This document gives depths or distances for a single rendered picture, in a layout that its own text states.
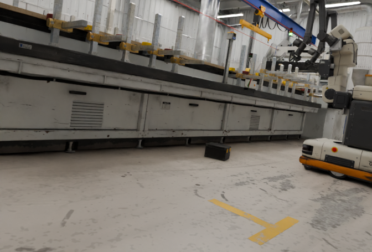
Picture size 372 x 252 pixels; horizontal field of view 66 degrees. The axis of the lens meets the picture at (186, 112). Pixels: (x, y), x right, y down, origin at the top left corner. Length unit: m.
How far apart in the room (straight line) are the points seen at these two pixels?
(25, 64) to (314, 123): 5.06
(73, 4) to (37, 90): 8.00
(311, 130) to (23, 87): 4.99
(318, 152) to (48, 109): 2.23
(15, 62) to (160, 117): 1.36
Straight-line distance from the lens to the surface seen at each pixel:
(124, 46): 2.07
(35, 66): 1.84
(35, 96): 2.09
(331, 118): 5.68
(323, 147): 2.80
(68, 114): 2.19
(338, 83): 3.00
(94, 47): 1.96
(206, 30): 7.56
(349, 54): 3.06
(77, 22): 1.70
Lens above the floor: 0.53
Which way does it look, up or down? 4 degrees down
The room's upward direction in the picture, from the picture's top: 8 degrees clockwise
